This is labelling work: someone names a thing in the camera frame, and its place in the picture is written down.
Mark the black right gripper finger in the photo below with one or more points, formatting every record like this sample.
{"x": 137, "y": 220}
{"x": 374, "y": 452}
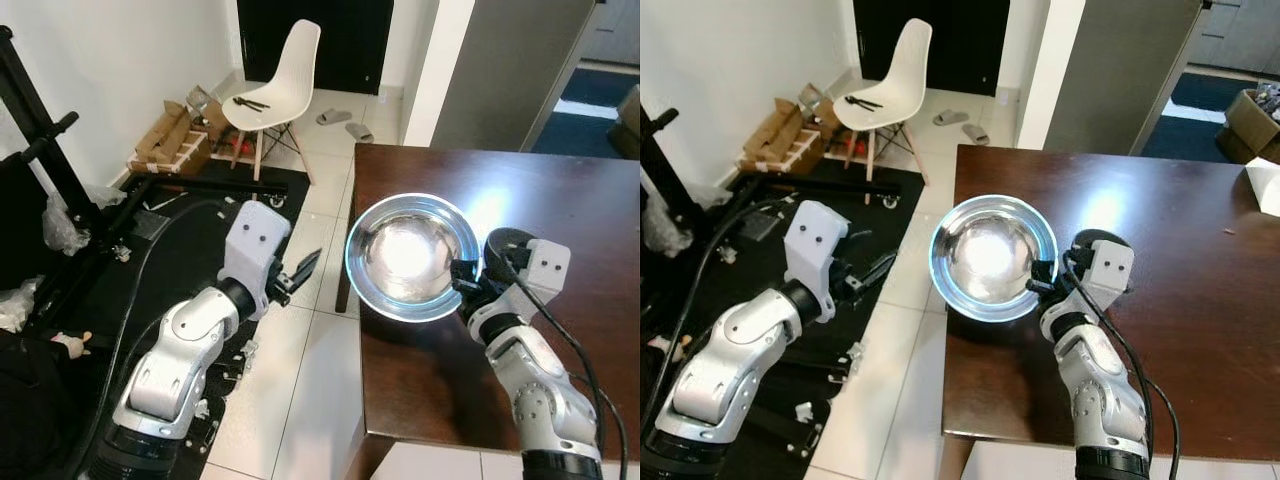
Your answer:
{"x": 1042, "y": 268}
{"x": 1040, "y": 287}
{"x": 464, "y": 285}
{"x": 464, "y": 267}

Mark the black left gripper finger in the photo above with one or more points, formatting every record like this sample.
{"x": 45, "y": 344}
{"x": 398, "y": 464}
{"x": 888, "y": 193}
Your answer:
{"x": 306, "y": 267}
{"x": 280, "y": 266}
{"x": 878, "y": 270}
{"x": 846, "y": 262}

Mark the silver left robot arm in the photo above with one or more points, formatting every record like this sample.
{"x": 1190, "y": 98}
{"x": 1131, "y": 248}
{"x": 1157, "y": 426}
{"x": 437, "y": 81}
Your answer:
{"x": 180, "y": 360}
{"x": 735, "y": 360}

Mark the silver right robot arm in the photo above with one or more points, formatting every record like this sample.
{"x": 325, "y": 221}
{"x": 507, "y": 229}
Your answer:
{"x": 1100, "y": 390}
{"x": 540, "y": 390}

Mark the person's bare hand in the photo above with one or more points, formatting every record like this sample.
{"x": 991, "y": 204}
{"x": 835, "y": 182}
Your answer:
{"x": 72, "y": 345}

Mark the dark brown wooden table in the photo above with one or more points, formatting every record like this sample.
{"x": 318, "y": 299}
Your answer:
{"x": 430, "y": 380}
{"x": 1200, "y": 350}

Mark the long brown cardboard box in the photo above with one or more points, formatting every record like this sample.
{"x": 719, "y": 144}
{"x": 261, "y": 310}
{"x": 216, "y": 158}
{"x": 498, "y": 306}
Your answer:
{"x": 165, "y": 145}
{"x": 775, "y": 140}

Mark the grey slipper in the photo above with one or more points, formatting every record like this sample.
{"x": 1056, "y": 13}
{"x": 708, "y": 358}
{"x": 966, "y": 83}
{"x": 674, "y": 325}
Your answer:
{"x": 975, "y": 133}
{"x": 359, "y": 132}
{"x": 951, "y": 117}
{"x": 334, "y": 117}

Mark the black hand tool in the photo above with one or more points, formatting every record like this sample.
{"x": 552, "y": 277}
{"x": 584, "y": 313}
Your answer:
{"x": 863, "y": 103}
{"x": 250, "y": 103}

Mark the small open cardboard box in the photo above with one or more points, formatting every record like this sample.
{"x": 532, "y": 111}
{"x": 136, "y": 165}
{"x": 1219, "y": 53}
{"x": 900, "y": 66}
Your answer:
{"x": 205, "y": 105}
{"x": 815, "y": 103}

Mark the clear plastic bag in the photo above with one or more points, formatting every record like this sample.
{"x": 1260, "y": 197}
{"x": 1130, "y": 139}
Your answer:
{"x": 665, "y": 225}
{"x": 65, "y": 225}

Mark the white plastic chair wooden legs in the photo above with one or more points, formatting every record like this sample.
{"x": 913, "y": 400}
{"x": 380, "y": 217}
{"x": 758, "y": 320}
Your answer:
{"x": 900, "y": 85}
{"x": 290, "y": 85}

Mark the dark blue rug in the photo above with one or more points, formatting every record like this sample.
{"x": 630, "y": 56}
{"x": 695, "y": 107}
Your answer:
{"x": 590, "y": 100}
{"x": 1195, "y": 105}

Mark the black door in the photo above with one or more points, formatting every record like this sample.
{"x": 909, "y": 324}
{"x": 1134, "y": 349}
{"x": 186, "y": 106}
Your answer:
{"x": 315, "y": 45}
{"x": 930, "y": 45}

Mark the white paper towel roll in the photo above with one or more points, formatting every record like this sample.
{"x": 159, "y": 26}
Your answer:
{"x": 1265, "y": 185}

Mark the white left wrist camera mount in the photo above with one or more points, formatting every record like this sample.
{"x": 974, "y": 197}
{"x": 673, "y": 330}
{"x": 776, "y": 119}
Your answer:
{"x": 818, "y": 245}
{"x": 252, "y": 245}

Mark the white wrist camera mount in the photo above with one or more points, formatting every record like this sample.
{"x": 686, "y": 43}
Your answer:
{"x": 1110, "y": 272}
{"x": 818, "y": 245}
{"x": 545, "y": 272}
{"x": 252, "y": 245}

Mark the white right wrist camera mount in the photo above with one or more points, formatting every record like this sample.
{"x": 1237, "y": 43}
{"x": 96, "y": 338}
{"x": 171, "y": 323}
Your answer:
{"x": 1110, "y": 272}
{"x": 545, "y": 272}

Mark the black metal stand frame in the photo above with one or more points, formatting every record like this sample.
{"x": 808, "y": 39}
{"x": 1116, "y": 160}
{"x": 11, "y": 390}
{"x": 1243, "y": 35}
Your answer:
{"x": 90, "y": 215}
{"x": 810, "y": 185}

